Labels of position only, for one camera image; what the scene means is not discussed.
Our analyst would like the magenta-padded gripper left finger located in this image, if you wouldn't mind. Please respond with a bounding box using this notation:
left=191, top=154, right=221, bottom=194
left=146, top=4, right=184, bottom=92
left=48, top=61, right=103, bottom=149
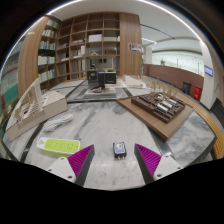
left=45, top=143, right=96, bottom=187

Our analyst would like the brown model on wooden board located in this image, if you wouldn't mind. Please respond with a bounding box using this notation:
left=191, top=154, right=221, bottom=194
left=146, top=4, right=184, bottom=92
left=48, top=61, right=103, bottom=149
left=116, top=91, right=195, bottom=141

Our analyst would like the short ceiling light strip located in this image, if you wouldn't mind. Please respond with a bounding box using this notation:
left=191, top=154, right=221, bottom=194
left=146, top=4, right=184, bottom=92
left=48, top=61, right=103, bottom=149
left=141, top=36, right=157, bottom=45

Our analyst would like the wall poster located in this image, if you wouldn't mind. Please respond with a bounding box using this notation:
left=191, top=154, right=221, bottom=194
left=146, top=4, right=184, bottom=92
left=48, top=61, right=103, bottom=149
left=128, top=42, right=144, bottom=54

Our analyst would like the beige cardboard architectural model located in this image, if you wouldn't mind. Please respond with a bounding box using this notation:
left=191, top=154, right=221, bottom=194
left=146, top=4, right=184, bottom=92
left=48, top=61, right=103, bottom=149
left=3, top=78, right=69, bottom=143

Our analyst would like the white coiled power cable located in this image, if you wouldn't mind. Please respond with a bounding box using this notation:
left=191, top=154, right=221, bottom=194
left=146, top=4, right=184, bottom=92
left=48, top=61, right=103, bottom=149
left=42, top=113, right=75, bottom=134

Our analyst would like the wooden cube shelf unit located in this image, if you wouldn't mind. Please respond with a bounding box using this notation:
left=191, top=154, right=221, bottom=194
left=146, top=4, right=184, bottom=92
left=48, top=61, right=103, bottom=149
left=54, top=12, right=122, bottom=83

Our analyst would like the black model on grey base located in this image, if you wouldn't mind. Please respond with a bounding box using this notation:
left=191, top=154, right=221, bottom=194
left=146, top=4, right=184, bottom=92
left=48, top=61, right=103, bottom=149
left=83, top=68, right=119, bottom=100

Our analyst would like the blue wall screen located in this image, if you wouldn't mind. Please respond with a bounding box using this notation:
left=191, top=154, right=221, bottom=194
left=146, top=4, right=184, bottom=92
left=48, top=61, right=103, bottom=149
left=203, top=65, right=215, bottom=77

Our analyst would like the white and green power strip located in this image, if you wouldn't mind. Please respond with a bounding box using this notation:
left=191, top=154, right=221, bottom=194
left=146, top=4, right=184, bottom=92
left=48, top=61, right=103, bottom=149
left=36, top=136, right=83, bottom=159

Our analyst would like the white architectural model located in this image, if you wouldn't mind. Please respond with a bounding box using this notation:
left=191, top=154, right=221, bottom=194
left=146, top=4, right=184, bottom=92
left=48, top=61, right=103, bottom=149
left=122, top=73, right=148, bottom=90

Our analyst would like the small black charger block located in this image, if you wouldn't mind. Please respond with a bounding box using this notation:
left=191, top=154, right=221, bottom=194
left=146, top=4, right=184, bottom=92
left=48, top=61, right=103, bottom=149
left=112, top=141, right=128, bottom=161

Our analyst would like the dark bookshelf with books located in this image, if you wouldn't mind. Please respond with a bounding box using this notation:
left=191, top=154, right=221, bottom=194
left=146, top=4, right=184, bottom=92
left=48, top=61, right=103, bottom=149
left=37, top=18, right=62, bottom=90

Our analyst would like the curved ceiling light strip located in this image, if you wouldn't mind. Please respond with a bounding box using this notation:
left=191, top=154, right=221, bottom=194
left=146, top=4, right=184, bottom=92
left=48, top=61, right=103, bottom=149
left=45, top=0, right=205, bottom=43

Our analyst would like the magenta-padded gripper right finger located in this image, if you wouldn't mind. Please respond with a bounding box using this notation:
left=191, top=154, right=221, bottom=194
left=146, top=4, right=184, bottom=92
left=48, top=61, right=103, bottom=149
left=133, top=142, right=185, bottom=186

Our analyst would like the tall bookshelf with colourful books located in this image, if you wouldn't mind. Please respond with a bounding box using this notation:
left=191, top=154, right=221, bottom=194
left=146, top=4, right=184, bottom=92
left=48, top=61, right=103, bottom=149
left=0, top=41, right=22, bottom=136

